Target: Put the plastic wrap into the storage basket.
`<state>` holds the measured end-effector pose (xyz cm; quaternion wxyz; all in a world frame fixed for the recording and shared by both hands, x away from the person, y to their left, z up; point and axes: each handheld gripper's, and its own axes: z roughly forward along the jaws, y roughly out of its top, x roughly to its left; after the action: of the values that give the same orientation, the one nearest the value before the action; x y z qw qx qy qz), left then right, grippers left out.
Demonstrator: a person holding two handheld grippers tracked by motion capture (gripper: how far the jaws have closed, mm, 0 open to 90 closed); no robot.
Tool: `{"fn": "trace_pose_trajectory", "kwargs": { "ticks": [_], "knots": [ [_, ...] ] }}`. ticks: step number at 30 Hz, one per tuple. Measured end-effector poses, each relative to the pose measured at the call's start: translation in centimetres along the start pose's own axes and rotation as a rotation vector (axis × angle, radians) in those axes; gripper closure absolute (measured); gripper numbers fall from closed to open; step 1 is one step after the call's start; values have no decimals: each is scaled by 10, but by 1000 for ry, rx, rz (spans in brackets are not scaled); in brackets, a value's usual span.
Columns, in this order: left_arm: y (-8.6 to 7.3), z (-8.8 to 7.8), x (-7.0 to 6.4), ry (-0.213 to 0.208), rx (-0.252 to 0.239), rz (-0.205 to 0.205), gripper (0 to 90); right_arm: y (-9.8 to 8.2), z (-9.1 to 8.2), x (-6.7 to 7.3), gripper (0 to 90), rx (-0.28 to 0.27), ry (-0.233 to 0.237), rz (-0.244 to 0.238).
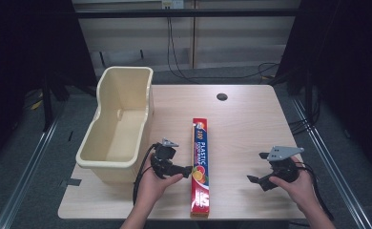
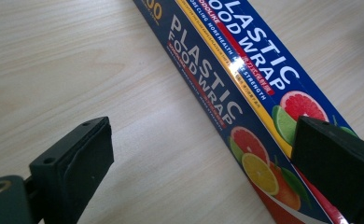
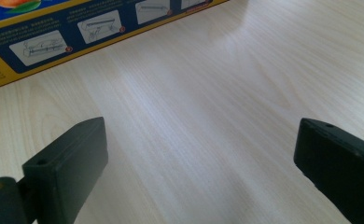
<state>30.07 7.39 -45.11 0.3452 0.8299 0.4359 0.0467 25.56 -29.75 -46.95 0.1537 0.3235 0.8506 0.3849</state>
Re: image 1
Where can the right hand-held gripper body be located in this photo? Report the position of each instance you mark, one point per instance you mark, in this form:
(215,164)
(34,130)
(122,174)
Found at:
(284,162)

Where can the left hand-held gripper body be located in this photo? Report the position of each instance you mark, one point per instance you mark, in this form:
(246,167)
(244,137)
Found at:
(164,156)

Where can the long red blue food wrap box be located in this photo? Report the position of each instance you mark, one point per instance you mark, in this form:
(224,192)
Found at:
(200,149)

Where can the person's right hand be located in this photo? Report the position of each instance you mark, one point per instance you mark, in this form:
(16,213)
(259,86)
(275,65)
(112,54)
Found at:
(297,191)

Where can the person's left hand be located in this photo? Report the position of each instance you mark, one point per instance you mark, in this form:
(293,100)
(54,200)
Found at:
(154,187)

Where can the cream plastic storage bin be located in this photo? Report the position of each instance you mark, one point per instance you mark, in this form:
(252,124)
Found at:
(120,127)

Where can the black tape strip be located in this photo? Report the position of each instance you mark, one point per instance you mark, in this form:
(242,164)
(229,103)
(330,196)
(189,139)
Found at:
(71,182)

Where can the dark curtain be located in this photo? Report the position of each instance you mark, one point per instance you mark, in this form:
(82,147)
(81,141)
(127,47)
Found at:
(25,63)
(346,63)

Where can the black metal stand leg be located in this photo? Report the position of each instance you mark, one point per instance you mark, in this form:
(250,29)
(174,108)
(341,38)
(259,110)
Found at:
(47,108)

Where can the black horizontal metal bar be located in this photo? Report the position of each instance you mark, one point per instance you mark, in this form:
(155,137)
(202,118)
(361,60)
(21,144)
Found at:
(187,13)

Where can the metal floor rail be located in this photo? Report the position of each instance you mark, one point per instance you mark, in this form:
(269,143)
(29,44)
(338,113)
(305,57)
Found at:
(330,171)
(28,171)

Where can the white wall socket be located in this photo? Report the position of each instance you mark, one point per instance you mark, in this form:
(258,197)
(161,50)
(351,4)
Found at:
(172,4)

